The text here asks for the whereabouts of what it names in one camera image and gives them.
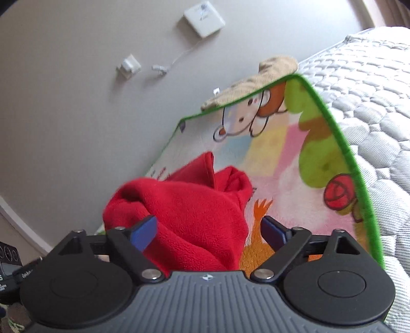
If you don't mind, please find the red fleece garment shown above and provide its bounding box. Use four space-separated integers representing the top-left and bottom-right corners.
103 152 252 275

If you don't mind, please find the colourful cartoon play mat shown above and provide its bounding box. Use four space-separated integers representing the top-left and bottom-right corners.
143 74 380 273

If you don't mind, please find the black device box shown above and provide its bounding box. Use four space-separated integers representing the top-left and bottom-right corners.
0 242 42 295

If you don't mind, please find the beige folded cloth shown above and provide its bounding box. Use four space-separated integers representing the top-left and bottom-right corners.
201 56 298 112

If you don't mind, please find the white quilted mattress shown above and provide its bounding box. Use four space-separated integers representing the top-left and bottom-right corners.
299 26 409 332

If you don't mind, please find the white door frame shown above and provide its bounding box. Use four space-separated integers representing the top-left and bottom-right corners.
0 196 52 255

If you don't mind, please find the white cable on wall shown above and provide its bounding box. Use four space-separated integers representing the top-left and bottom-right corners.
151 38 200 76

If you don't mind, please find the white wall socket with plug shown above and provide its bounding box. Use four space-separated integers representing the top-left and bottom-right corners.
117 54 142 80

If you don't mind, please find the white wall control panel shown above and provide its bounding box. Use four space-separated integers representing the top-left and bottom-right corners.
183 1 226 39

